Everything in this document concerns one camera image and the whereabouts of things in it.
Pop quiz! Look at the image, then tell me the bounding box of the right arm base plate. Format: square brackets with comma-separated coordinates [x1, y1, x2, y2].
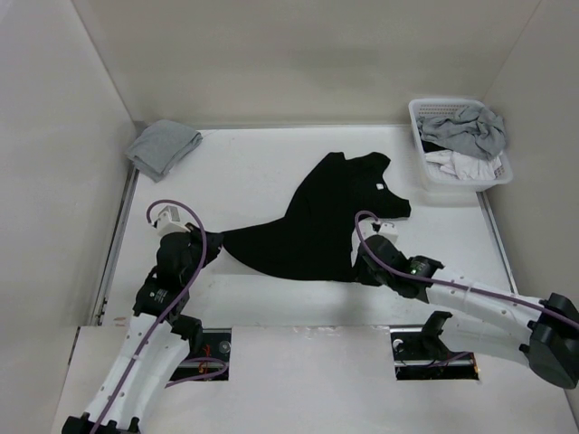
[390, 327, 479, 381]

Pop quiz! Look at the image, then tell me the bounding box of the crumpled grey tank top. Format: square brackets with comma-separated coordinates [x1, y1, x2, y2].
[416, 106, 507, 161]

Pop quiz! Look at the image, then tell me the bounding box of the crumpled white tank top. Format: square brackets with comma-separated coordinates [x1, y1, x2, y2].
[425, 150, 501, 181]

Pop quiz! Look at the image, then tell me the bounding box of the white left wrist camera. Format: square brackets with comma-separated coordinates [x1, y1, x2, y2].
[153, 205, 188, 238]

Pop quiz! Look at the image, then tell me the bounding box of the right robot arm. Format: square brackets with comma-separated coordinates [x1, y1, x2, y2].
[357, 235, 578, 390]

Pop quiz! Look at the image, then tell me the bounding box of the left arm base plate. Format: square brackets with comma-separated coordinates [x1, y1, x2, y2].
[169, 328, 233, 382]

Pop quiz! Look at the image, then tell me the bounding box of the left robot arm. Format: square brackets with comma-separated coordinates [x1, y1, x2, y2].
[62, 225, 223, 433]

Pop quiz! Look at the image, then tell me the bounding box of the folded grey tank top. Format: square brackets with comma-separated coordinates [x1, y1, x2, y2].
[125, 119, 203, 183]

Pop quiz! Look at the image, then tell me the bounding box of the black tank top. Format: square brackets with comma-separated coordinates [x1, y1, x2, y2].
[223, 152, 412, 283]

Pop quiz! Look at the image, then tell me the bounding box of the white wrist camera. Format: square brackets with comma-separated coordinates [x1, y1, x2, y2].
[153, 205, 188, 238]
[372, 222, 399, 244]

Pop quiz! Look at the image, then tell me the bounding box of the white plastic laundry basket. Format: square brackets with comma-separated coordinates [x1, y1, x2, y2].
[408, 98, 513, 193]

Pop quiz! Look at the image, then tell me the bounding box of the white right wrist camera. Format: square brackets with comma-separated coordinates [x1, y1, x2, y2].
[372, 222, 399, 244]

